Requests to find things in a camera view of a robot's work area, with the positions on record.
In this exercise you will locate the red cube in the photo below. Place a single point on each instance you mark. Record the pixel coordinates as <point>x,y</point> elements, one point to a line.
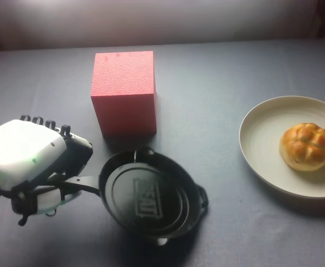
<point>123,83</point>

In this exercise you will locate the grey tablecloth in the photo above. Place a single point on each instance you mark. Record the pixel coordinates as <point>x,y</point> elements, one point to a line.
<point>235,236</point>

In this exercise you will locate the black cast iron skillet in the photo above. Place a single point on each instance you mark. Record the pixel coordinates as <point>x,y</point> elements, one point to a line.
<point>151,194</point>

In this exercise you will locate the cream round plate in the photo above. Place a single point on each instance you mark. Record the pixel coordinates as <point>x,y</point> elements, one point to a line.
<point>262,133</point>

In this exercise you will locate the golden bread roll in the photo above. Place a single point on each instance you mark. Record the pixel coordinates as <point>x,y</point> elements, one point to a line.
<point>305,147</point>

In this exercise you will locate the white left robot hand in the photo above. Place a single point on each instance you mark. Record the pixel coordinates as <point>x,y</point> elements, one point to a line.
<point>20,150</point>

